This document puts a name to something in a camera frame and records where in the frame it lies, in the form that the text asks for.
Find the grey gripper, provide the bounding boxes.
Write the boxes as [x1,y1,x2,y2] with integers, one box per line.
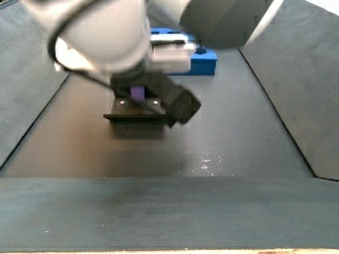
[146,34,196,74]

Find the purple double-square peg object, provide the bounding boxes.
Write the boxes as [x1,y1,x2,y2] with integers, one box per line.
[129,86,145,101]

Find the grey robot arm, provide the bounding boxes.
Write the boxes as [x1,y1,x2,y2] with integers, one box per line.
[19,0,284,77]

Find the blue shape-sorting board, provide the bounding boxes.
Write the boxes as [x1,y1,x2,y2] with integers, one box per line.
[150,28,217,75]

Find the black curved holder stand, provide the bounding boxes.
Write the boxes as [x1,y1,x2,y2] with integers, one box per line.
[102,97,165,127]

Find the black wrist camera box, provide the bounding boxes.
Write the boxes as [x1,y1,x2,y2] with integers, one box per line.
[109,71,201,127]

